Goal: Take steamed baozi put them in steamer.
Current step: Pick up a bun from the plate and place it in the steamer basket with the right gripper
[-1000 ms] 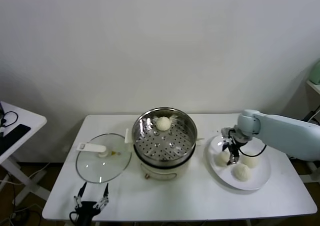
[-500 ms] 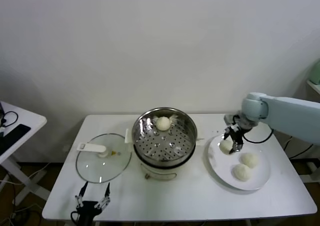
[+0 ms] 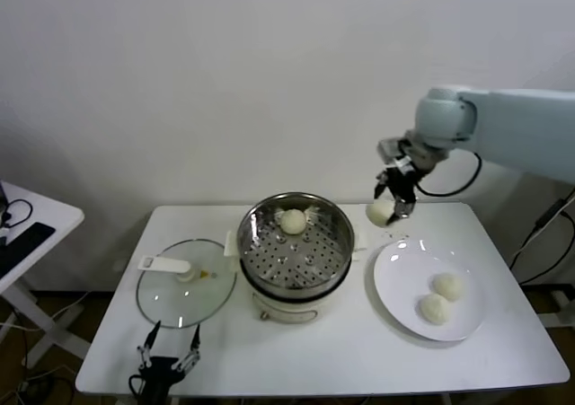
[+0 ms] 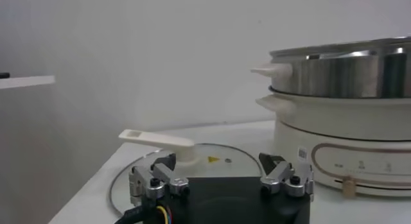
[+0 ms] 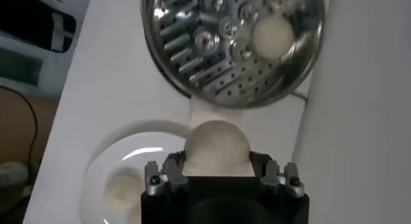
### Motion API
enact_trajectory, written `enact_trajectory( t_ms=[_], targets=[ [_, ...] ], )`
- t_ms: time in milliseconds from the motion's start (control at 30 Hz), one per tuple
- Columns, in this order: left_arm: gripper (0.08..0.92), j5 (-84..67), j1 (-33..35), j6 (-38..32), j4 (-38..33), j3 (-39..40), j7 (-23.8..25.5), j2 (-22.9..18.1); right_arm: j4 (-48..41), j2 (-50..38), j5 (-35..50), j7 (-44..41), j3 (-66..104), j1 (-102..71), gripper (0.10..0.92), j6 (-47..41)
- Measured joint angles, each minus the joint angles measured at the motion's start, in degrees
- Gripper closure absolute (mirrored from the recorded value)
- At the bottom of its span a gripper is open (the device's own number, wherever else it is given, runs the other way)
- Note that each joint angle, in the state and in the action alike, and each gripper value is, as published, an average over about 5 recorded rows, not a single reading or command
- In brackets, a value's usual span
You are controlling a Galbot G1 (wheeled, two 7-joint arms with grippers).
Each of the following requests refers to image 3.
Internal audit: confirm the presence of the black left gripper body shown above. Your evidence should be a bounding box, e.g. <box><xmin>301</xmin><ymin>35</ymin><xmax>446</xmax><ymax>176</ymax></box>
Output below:
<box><xmin>139</xmin><ymin>355</ymin><xmax>185</xmax><ymax>405</ymax></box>

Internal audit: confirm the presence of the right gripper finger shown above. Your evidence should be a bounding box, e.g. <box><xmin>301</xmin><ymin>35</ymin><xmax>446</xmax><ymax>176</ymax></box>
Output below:
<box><xmin>386</xmin><ymin>199</ymin><xmax>417</xmax><ymax>227</ymax></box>
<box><xmin>373</xmin><ymin>171</ymin><xmax>391</xmax><ymax>199</ymax></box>

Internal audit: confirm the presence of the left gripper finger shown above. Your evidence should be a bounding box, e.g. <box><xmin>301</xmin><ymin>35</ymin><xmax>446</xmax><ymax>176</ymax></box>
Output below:
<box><xmin>173</xmin><ymin>323</ymin><xmax>202</xmax><ymax>374</ymax></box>
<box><xmin>137</xmin><ymin>320</ymin><xmax>162</xmax><ymax>370</ymax></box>

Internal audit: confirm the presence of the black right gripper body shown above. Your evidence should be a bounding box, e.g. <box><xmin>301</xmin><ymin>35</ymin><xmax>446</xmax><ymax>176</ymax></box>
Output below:
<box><xmin>385</xmin><ymin>164</ymin><xmax>421</xmax><ymax>204</ymax></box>

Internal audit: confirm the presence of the white steamed baozi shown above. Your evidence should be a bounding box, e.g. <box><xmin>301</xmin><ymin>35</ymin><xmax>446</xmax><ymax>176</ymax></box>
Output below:
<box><xmin>419</xmin><ymin>294</ymin><xmax>452</xmax><ymax>325</ymax></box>
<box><xmin>366</xmin><ymin>198</ymin><xmax>399</xmax><ymax>228</ymax></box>
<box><xmin>279</xmin><ymin>208</ymin><xmax>308</xmax><ymax>235</ymax></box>
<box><xmin>430</xmin><ymin>273</ymin><xmax>464</xmax><ymax>302</ymax></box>

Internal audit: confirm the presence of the stainless steel steamer basket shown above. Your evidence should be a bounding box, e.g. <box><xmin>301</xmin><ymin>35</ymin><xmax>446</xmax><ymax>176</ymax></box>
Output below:
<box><xmin>236</xmin><ymin>192</ymin><xmax>355</xmax><ymax>300</ymax></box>

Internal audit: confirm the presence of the white round plate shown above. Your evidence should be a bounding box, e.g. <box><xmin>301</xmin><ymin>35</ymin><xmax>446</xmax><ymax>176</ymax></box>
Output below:
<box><xmin>372</xmin><ymin>238</ymin><xmax>488</xmax><ymax>342</ymax></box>

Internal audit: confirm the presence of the white electric cooker base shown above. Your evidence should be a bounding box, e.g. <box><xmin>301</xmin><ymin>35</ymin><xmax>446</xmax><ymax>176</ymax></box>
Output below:
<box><xmin>223</xmin><ymin>222</ymin><xmax>368</xmax><ymax>326</ymax></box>

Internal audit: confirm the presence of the black phone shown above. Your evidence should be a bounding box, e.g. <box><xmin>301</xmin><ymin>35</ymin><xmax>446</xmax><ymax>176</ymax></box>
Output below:
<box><xmin>0</xmin><ymin>223</ymin><xmax>57</xmax><ymax>280</ymax></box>

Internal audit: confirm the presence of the white side table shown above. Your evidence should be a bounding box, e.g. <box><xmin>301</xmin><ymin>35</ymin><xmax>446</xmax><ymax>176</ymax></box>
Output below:
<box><xmin>0</xmin><ymin>180</ymin><xmax>91</xmax><ymax>362</ymax></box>

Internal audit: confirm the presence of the white floor socket block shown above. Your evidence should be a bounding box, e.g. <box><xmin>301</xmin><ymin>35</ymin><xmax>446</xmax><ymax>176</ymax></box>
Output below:
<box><xmin>548</xmin><ymin>289</ymin><xmax>571</xmax><ymax>310</ymax></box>

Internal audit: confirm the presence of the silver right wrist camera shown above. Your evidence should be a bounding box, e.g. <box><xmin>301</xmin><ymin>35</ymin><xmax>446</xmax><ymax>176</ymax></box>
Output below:
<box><xmin>378</xmin><ymin>138</ymin><xmax>405</xmax><ymax>162</ymax></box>

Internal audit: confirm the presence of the glass lid with white handle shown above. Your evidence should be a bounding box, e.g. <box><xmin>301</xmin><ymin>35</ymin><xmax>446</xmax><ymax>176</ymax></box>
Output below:
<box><xmin>136</xmin><ymin>239</ymin><xmax>238</xmax><ymax>330</ymax></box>

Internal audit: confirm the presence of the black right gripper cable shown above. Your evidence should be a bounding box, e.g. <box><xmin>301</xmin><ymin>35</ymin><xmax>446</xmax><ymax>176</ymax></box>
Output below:
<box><xmin>415</xmin><ymin>151</ymin><xmax>482</xmax><ymax>198</ymax></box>

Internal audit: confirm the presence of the white floor cable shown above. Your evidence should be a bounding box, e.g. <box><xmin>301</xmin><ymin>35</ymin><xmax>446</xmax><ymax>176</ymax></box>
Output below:
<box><xmin>0</xmin><ymin>290</ymin><xmax>93</xmax><ymax>334</ymax></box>

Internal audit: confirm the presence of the white cable bundle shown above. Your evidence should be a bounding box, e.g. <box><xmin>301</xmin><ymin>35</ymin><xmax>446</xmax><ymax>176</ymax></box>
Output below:
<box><xmin>0</xmin><ymin>364</ymin><xmax>77</xmax><ymax>405</ymax></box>

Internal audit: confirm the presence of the black floor cable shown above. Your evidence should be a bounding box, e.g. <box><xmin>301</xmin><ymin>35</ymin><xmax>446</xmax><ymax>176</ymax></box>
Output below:
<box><xmin>17</xmin><ymin>326</ymin><xmax>31</xmax><ymax>373</ymax></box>

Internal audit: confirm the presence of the black cable with adapter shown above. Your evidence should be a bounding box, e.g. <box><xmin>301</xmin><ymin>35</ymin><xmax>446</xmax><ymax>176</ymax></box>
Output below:
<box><xmin>507</xmin><ymin>184</ymin><xmax>575</xmax><ymax>267</ymax></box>

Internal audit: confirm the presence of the black hanging cable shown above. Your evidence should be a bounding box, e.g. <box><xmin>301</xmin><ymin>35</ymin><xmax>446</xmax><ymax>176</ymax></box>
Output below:
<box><xmin>516</xmin><ymin>238</ymin><xmax>575</xmax><ymax>287</ymax></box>

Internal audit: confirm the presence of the thin black looped cable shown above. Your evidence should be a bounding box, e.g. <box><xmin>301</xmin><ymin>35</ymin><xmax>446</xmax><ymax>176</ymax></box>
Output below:
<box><xmin>2</xmin><ymin>198</ymin><xmax>34</xmax><ymax>231</ymax></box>

